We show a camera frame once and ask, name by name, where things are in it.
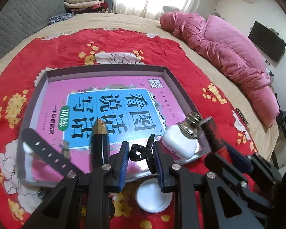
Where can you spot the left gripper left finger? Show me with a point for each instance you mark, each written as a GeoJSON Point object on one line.
{"type": "Point", "coordinates": [65, 207]}

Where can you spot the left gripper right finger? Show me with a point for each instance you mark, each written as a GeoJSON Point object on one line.
{"type": "Point", "coordinates": [200, 201]}

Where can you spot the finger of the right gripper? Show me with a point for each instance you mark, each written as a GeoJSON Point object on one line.
{"type": "Point", "coordinates": [264, 174]}
{"type": "Point", "coordinates": [238, 183]}

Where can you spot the white bottle cap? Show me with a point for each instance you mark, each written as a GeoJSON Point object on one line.
{"type": "Point", "coordinates": [150, 198]}

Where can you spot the black gold pointed case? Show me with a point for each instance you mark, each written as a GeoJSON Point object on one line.
{"type": "Point", "coordinates": [100, 151]}

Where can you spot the white earbuds case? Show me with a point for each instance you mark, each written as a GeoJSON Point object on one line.
{"type": "Point", "coordinates": [179, 143]}

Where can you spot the black hair clip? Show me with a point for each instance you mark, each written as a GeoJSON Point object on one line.
{"type": "Point", "coordinates": [139, 153]}

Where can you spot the small glass jar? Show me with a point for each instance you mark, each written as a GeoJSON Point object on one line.
{"type": "Point", "coordinates": [191, 124]}

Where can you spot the black yellow wrist watch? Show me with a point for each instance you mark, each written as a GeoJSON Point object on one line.
{"type": "Point", "coordinates": [54, 159]}

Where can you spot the red lighter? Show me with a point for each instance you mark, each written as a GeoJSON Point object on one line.
{"type": "Point", "coordinates": [213, 136]}

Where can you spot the white pill bottle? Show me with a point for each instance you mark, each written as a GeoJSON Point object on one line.
{"type": "Point", "coordinates": [27, 149]}

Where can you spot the beige bed sheet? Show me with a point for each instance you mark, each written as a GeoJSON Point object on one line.
{"type": "Point", "coordinates": [265, 139]}

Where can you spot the red floral blanket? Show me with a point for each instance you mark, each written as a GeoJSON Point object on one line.
{"type": "Point", "coordinates": [78, 49]}

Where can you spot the grey cardboard tray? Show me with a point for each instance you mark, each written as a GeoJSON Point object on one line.
{"type": "Point", "coordinates": [32, 169]}

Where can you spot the pink children's book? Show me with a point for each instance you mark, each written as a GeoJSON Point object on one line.
{"type": "Point", "coordinates": [132, 107]}

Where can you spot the pink quilt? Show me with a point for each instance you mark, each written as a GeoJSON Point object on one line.
{"type": "Point", "coordinates": [232, 53]}

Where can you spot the black television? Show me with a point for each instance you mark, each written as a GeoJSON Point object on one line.
{"type": "Point", "coordinates": [268, 41]}

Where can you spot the blue patterned cloth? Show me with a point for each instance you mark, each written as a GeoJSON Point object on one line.
{"type": "Point", "coordinates": [60, 18]}

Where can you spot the grey quilted headboard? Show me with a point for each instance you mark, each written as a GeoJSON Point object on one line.
{"type": "Point", "coordinates": [20, 19]}

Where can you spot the folded clothes pile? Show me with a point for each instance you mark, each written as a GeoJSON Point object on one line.
{"type": "Point", "coordinates": [88, 6]}

